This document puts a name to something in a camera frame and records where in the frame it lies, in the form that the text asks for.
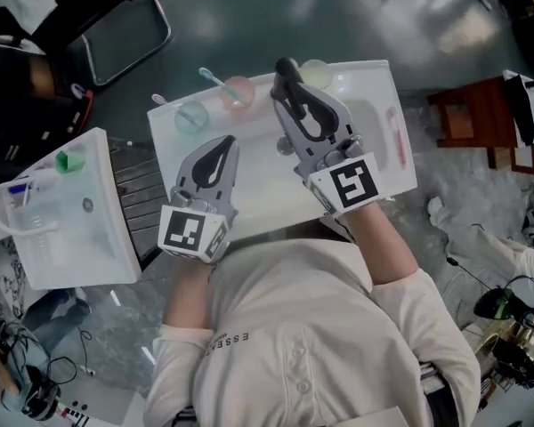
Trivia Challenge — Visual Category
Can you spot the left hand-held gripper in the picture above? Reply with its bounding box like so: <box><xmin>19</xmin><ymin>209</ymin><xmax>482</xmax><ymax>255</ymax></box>
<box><xmin>157</xmin><ymin>134</ymin><xmax>242</xmax><ymax>266</ymax></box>

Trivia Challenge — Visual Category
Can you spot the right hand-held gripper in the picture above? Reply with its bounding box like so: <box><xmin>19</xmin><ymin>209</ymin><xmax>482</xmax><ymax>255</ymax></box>
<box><xmin>272</xmin><ymin>84</ymin><xmax>382</xmax><ymax>217</ymax></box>

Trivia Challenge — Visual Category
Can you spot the yellow translucent cup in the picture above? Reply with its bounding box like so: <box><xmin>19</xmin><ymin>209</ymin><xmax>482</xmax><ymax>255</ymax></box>
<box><xmin>299</xmin><ymin>58</ymin><xmax>336</xmax><ymax>90</ymax></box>

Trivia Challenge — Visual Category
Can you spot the teal translucent cup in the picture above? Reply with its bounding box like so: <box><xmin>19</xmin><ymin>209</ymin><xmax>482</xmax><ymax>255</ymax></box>
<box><xmin>174</xmin><ymin>100</ymin><xmax>210</xmax><ymax>135</ymax></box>

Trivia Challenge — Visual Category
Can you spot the bright pink toothbrush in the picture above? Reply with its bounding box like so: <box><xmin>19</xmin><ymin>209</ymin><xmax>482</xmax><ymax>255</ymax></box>
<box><xmin>384</xmin><ymin>106</ymin><xmax>407</xmax><ymax>169</ymax></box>

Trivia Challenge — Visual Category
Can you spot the pink translucent cup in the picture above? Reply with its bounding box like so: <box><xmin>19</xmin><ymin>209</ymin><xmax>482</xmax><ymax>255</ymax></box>
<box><xmin>218</xmin><ymin>75</ymin><xmax>256</xmax><ymax>113</ymax></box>

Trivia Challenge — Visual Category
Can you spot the pale pink toothbrush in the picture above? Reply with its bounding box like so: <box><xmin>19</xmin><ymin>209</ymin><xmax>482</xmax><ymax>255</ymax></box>
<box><xmin>150</xmin><ymin>93</ymin><xmax>202</xmax><ymax>126</ymax></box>

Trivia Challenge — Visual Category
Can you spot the teal toothbrush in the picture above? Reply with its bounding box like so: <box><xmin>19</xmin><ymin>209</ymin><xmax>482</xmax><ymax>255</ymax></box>
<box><xmin>198</xmin><ymin>66</ymin><xmax>244</xmax><ymax>107</ymax></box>

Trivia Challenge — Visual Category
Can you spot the person's right forearm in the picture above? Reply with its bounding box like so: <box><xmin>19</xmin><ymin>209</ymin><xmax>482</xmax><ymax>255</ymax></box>
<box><xmin>336</xmin><ymin>201</ymin><xmax>420</xmax><ymax>301</ymax></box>

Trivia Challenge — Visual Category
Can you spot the person's left forearm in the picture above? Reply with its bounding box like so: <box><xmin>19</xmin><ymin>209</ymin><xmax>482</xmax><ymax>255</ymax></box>
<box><xmin>161</xmin><ymin>255</ymin><xmax>220</xmax><ymax>332</ymax></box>

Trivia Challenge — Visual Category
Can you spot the white sink with black faucet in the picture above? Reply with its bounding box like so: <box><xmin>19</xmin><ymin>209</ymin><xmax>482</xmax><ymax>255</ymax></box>
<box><xmin>146</xmin><ymin>59</ymin><xmax>419</xmax><ymax>242</ymax></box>

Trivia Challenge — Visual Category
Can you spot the black faucet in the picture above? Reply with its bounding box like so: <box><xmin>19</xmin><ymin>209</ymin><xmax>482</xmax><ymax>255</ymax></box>
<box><xmin>270</xmin><ymin>56</ymin><xmax>311</xmax><ymax>120</ymax></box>

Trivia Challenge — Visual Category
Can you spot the chrome slatted rack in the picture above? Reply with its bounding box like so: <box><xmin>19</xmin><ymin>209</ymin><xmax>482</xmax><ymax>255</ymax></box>
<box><xmin>108</xmin><ymin>135</ymin><xmax>171</xmax><ymax>267</ymax></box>

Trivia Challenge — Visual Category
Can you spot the green angular cup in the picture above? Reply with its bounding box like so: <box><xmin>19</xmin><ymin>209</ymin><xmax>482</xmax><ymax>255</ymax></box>
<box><xmin>53</xmin><ymin>149</ymin><xmax>88</xmax><ymax>175</ymax></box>

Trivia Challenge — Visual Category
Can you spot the red-brown wooden stool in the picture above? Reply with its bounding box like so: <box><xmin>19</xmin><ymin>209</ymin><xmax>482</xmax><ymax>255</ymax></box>
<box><xmin>426</xmin><ymin>77</ymin><xmax>534</xmax><ymax>176</ymax></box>

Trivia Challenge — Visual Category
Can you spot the person's cream shirt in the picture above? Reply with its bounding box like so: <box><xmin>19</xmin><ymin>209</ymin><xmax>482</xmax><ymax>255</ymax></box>
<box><xmin>142</xmin><ymin>237</ymin><xmax>482</xmax><ymax>427</ymax></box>

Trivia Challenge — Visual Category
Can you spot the black cabinet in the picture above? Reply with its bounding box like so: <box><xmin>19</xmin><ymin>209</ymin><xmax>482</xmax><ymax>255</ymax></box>
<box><xmin>0</xmin><ymin>36</ymin><xmax>95</xmax><ymax>182</ymax></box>

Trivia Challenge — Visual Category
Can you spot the white curved faucet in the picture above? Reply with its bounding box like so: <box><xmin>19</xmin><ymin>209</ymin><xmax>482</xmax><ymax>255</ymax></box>
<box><xmin>0</xmin><ymin>168</ymin><xmax>61</xmax><ymax>238</ymax></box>

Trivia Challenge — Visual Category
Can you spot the black green appliance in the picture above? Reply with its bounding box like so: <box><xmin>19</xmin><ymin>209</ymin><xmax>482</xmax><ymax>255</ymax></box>
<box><xmin>473</xmin><ymin>284</ymin><xmax>534</xmax><ymax>332</ymax></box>

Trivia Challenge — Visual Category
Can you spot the white flat box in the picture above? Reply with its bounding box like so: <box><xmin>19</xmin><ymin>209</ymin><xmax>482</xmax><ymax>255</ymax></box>
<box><xmin>47</xmin><ymin>388</ymin><xmax>149</xmax><ymax>427</ymax></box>

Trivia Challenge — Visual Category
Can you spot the black chrome-frame chair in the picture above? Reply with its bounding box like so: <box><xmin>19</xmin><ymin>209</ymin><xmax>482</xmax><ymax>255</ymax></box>
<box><xmin>30</xmin><ymin>0</ymin><xmax>174</xmax><ymax>87</ymax></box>

